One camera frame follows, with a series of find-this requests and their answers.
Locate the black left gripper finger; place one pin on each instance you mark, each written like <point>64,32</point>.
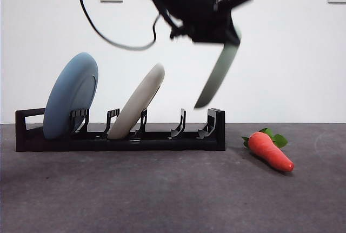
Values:
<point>231,35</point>

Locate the green plate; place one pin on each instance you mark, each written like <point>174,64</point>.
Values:
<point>221,73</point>

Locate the orange carrot with green leaves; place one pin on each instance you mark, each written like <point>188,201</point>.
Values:
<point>267,149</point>

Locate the beige plate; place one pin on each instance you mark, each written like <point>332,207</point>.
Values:
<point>135,103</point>

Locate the black plate rack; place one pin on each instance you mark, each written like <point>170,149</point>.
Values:
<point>162,145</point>

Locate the blue plate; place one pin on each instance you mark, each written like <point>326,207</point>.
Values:
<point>65,95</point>

